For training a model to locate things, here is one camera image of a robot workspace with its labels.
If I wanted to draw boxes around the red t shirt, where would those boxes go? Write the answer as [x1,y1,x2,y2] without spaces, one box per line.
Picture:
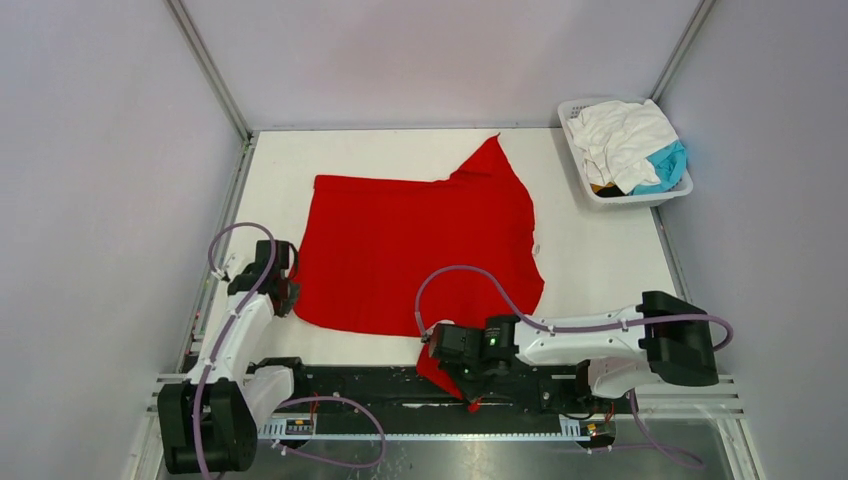
[291,134,547,413]

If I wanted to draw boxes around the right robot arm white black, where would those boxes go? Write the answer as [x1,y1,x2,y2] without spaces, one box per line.
[423,291,732,412]

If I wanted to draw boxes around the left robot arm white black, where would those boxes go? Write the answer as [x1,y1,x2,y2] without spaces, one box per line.
[157,240,311,474]

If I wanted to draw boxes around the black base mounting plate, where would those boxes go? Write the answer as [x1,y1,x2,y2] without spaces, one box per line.
[265,363,631,433]

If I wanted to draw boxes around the dark garment in basket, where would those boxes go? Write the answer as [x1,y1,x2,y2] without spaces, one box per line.
[590,183,626,198]

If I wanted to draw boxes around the white t shirt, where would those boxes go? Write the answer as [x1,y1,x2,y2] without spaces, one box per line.
[565,100,680,196]

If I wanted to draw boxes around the light blue t shirt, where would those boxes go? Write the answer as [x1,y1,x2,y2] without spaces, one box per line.
[631,140,688,195]

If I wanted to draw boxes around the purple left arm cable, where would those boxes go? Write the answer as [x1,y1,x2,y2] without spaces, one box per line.
[192,221,388,480]

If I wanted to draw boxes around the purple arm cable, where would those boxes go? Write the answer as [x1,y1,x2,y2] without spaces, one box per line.
[414,266,735,472]
[192,221,388,480]

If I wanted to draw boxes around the white slotted cable duct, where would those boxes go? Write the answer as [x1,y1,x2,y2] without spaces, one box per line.
[258,414,615,448]

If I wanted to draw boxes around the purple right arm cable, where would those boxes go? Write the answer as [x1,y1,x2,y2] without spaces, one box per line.
[414,266,735,472]

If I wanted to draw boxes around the aluminium frame rail left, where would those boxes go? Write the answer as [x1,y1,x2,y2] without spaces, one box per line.
[164,0,253,144]

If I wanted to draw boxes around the aluminium frame rail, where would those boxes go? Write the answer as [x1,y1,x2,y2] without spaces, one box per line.
[650,0,717,103]
[164,0,253,144]

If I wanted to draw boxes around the aluminium front frame rails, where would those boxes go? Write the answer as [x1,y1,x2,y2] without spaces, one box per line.
[636,374,745,419]

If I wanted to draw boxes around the aluminium frame rail right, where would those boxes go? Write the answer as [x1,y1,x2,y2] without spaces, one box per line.
[650,0,717,103]

